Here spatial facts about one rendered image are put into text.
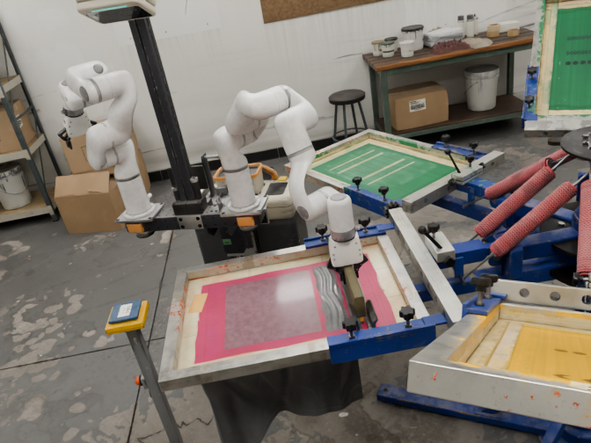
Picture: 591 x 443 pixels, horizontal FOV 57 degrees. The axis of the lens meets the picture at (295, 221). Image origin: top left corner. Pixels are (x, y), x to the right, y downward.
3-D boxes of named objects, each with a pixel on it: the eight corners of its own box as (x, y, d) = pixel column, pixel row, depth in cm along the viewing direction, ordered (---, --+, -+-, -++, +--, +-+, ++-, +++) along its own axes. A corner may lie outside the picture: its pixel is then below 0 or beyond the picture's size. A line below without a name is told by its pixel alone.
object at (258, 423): (232, 464, 177) (200, 368, 157) (232, 454, 180) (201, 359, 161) (369, 437, 178) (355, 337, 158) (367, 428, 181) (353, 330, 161)
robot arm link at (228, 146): (215, 170, 199) (205, 129, 192) (244, 157, 206) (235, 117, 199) (230, 176, 192) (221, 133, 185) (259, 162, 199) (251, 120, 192)
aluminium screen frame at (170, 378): (161, 392, 151) (157, 382, 149) (179, 277, 203) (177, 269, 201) (436, 337, 152) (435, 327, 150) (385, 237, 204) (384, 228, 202)
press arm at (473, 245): (434, 271, 174) (433, 257, 171) (427, 261, 179) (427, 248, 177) (486, 260, 174) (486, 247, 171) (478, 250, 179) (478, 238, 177)
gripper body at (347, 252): (356, 223, 170) (361, 253, 176) (324, 229, 170) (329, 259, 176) (361, 235, 164) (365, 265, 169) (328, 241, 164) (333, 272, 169)
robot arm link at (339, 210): (302, 192, 167) (324, 180, 172) (308, 222, 172) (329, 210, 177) (338, 204, 157) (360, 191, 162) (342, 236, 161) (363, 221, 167)
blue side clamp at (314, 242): (308, 261, 201) (304, 244, 197) (306, 254, 205) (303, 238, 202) (387, 245, 201) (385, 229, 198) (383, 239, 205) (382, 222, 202)
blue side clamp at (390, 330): (331, 365, 151) (328, 345, 148) (329, 352, 156) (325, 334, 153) (436, 344, 152) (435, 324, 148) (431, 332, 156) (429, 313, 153)
